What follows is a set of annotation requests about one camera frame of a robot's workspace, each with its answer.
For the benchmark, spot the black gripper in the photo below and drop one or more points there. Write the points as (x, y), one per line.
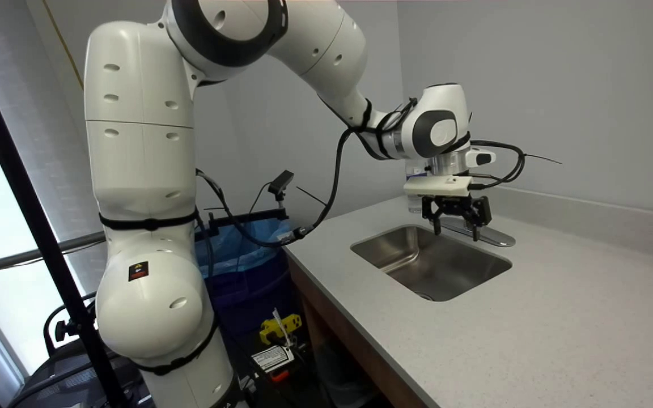
(453, 204)

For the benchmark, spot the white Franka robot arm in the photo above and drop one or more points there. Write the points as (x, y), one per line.
(146, 151)

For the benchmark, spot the stainless steel sink basin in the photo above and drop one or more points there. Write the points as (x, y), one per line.
(430, 263)

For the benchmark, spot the white box with black face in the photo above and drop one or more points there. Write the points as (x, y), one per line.
(478, 159)

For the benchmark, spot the brown wooden counter cabinet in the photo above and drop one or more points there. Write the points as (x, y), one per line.
(341, 332)

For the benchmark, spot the yellow tool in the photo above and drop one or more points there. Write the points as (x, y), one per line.
(280, 330)

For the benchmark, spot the bin with blue bag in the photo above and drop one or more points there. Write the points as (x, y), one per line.
(242, 262)

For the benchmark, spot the white and red box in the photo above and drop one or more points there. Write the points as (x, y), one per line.
(275, 358)

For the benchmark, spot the black slanted stand pole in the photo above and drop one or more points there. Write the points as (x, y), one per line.
(31, 228)

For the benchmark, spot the black equipment cart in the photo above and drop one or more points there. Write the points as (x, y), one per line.
(62, 381)

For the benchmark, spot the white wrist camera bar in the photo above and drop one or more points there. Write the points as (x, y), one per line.
(438, 187)

